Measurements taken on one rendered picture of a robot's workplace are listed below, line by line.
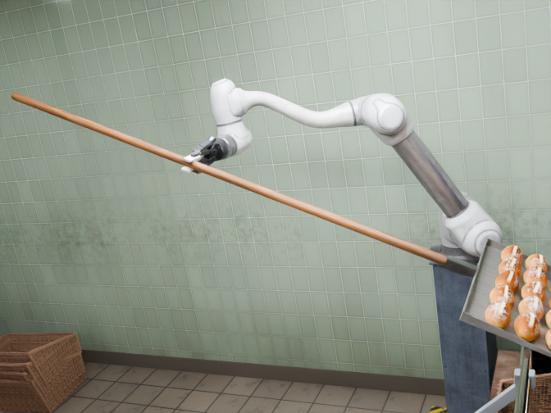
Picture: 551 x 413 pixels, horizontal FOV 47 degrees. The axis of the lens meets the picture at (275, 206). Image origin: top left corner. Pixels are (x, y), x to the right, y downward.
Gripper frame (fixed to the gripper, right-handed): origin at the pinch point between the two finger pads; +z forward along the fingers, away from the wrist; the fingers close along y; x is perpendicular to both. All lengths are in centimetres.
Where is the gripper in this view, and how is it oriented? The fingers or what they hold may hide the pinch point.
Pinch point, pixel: (190, 162)
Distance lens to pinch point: 220.2
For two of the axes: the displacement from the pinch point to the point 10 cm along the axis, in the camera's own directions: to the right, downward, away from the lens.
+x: -8.9, -3.4, 3.0
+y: -2.0, 8.8, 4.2
